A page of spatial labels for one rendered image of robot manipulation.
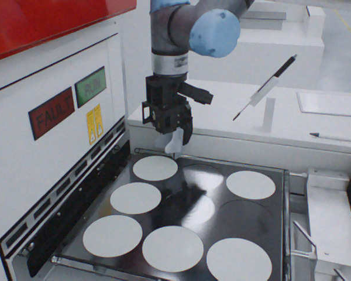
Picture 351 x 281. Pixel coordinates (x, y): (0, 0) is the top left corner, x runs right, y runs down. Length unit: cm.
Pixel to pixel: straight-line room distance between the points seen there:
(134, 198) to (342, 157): 46
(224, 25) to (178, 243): 36
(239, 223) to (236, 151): 23
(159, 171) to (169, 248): 23
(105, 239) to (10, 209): 17
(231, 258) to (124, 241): 18
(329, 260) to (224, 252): 16
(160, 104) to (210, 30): 22
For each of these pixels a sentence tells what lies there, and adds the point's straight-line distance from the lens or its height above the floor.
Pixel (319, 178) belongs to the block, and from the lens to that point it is 81.
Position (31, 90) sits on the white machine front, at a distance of 56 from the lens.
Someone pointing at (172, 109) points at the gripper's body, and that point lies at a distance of 71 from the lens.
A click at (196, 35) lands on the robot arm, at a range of 58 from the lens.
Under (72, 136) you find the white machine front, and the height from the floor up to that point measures 103.
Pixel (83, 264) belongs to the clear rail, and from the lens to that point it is 59.
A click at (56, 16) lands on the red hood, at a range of 52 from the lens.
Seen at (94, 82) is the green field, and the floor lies 110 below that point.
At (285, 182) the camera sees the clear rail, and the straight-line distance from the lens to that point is 78.
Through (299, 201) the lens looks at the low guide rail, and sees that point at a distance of 82.
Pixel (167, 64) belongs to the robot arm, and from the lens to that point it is 69.
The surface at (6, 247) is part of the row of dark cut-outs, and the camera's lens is 57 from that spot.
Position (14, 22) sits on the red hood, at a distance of 45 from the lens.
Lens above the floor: 133
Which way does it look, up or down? 29 degrees down
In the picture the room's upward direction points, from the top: straight up
